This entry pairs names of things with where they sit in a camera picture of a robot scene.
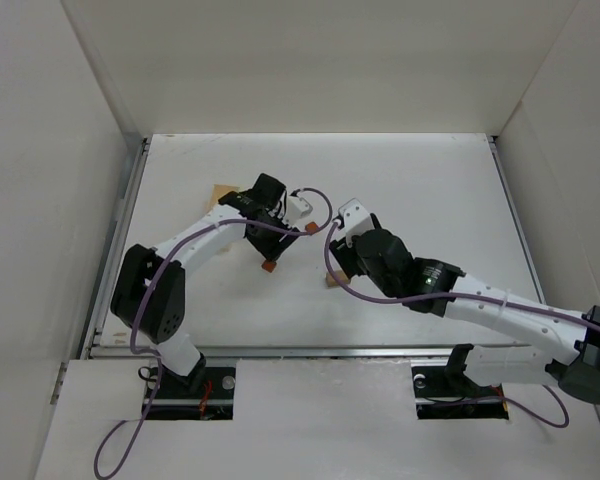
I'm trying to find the light wooden box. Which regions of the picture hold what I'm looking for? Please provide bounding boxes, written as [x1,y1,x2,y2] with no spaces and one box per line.
[205,184,239,214]

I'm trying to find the light tan wood block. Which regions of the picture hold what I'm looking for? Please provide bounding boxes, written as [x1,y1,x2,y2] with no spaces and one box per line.
[325,270,351,289]

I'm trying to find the dark brown wood block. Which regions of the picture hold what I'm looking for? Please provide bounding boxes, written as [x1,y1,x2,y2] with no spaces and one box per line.
[261,260,277,273]

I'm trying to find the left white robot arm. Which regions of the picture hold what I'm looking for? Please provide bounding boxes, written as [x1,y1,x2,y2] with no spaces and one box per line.
[110,173,312,393]

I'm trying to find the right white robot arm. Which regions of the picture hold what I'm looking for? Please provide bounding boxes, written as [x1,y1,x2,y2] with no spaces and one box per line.
[324,214,600,405]

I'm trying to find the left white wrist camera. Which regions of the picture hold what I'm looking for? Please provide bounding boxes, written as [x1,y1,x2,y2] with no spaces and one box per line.
[283,194,313,225]

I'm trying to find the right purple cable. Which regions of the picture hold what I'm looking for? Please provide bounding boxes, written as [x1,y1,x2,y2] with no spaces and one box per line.
[323,219,600,429]

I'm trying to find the purple cable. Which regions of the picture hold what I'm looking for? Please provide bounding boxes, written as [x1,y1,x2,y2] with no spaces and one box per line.
[323,219,600,429]
[93,186,334,476]

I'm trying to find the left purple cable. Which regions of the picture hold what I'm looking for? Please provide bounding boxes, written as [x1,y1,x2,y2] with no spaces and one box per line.
[93,186,334,476]

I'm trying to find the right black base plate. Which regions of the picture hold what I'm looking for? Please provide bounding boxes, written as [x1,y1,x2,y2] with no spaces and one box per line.
[411,365,509,420]

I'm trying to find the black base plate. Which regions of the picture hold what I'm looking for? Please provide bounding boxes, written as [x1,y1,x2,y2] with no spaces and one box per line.
[138,365,236,421]
[411,365,509,420]

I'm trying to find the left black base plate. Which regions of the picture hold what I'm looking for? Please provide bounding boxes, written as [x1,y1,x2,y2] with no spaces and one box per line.
[138,365,236,421]

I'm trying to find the metal front rail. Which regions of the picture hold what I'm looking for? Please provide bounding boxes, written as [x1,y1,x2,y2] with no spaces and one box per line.
[87,343,531,360]

